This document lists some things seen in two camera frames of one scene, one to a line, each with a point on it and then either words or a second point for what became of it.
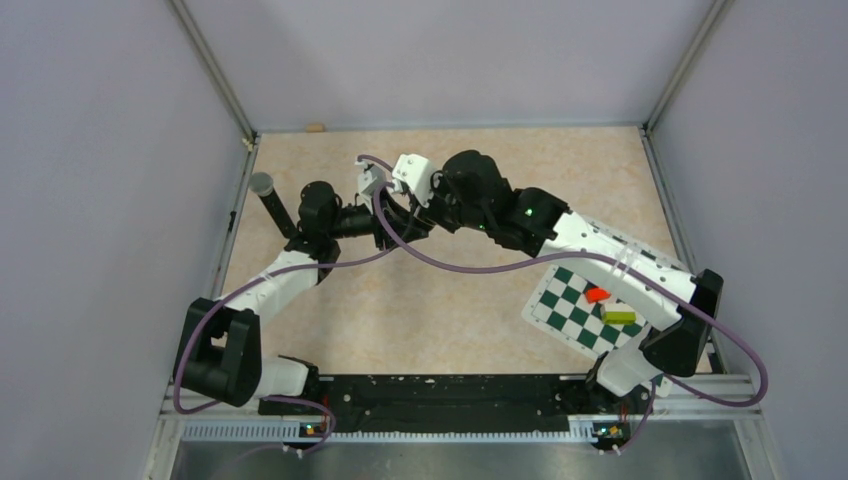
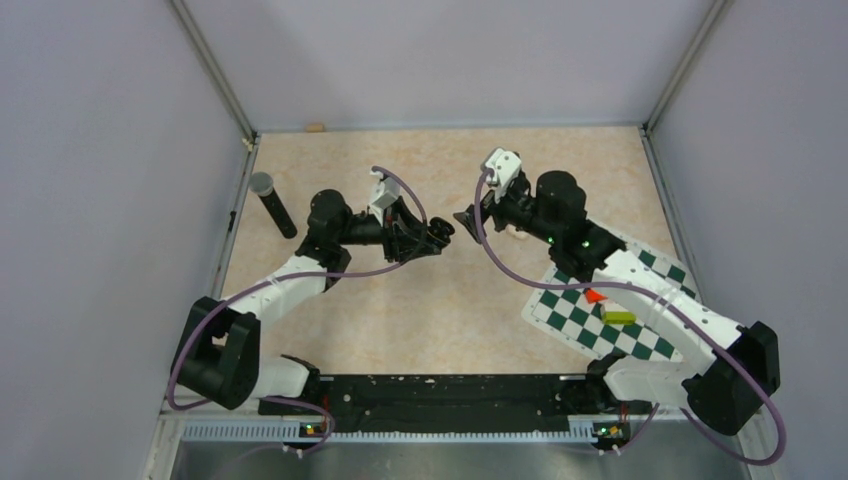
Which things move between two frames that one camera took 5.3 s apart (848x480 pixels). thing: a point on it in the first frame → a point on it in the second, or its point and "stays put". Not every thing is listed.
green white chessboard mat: x=559 y=304 stays put
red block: x=594 y=295 stays put
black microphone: x=261 y=184 stays put
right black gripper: x=430 y=213 → x=490 y=207
